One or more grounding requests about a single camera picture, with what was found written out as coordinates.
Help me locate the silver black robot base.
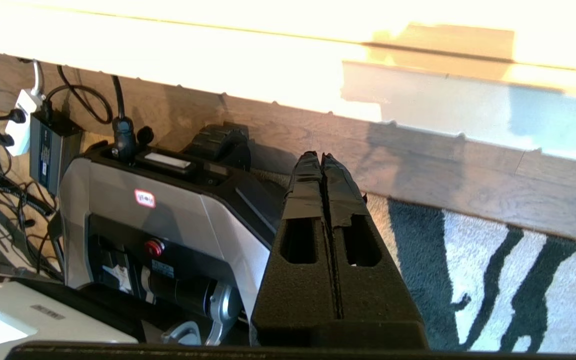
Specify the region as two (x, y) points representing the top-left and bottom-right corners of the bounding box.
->
(57, 121), (291, 347)

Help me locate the white robot chassis cover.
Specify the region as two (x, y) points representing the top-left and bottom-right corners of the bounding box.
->
(0, 281), (140, 351)

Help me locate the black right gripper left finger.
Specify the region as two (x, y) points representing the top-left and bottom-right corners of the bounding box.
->
(249, 151), (341, 348)

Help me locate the grey power adapter brick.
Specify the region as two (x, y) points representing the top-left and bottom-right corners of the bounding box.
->
(29, 110), (85, 197)

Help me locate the white power strip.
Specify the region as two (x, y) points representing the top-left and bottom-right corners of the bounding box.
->
(4, 88), (45, 157)

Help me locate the black white zebra rug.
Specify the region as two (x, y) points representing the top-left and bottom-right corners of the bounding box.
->
(253, 169), (576, 353)

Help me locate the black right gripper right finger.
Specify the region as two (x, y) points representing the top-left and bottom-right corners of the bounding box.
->
(321, 152), (429, 348)

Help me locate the black plug with thin cable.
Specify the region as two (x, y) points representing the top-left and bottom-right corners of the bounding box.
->
(0, 108), (28, 124)

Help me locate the white fluted drawer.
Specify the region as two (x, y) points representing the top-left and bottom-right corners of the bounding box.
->
(0, 0), (576, 167)

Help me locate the smooth black power cable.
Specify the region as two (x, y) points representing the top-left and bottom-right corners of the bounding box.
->
(43, 64), (138, 162)

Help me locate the thick white power cable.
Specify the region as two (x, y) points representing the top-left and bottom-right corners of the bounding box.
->
(29, 59), (45, 100)

